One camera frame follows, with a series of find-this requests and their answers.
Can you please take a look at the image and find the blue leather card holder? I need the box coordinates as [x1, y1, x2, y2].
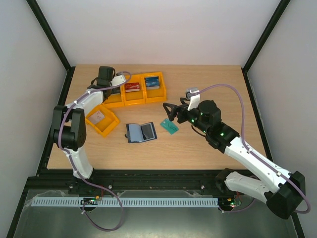
[125, 122, 157, 143]

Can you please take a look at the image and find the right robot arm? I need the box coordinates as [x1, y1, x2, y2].
[163, 99, 306, 219]

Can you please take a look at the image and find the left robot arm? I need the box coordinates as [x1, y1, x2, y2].
[50, 66, 116, 179]

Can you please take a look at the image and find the teal VIP card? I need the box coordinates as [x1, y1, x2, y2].
[160, 119, 179, 135]

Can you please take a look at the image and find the blue cards stack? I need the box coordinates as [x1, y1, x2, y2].
[145, 76, 160, 90]

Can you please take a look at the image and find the red cards stack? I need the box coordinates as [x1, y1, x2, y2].
[124, 82, 141, 93]

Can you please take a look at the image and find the black cards stack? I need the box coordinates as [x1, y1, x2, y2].
[111, 90, 121, 96]

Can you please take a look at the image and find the white pink cards stack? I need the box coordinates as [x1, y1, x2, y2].
[88, 111, 105, 124]

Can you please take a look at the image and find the yellow bin right of row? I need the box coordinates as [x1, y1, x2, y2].
[141, 72, 167, 104]

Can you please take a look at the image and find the yellow bin of row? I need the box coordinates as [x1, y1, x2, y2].
[122, 74, 146, 106]
[141, 72, 167, 104]
[103, 85, 124, 109]

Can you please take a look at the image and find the yellow bin middle of row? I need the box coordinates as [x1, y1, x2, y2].
[122, 74, 146, 106]

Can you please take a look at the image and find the yellow bin leftmost of row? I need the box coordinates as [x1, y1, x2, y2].
[103, 85, 124, 109]

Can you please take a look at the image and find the separate yellow bin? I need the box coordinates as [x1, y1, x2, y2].
[85, 105, 120, 137]

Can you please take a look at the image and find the right controller board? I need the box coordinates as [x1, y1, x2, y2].
[219, 196, 242, 211]

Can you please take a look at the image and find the controller board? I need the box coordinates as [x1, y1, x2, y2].
[219, 196, 242, 211]
[80, 196, 103, 206]

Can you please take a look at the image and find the left controller board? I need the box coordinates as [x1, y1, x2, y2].
[80, 196, 103, 206]

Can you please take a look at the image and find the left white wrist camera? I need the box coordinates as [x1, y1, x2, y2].
[111, 75, 126, 87]

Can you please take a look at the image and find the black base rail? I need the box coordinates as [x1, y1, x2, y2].
[68, 169, 245, 196]

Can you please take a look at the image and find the light blue slotted cable duct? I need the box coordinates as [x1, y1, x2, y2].
[31, 197, 218, 208]

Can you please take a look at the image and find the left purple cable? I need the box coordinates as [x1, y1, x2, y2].
[59, 71, 132, 232]

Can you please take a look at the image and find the right black frame post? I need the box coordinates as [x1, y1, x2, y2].
[242, 0, 292, 72]

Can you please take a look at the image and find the black frame post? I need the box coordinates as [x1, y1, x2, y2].
[26, 0, 75, 72]
[242, 0, 292, 72]

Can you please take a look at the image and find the left black frame post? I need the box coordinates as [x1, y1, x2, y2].
[26, 0, 75, 72]

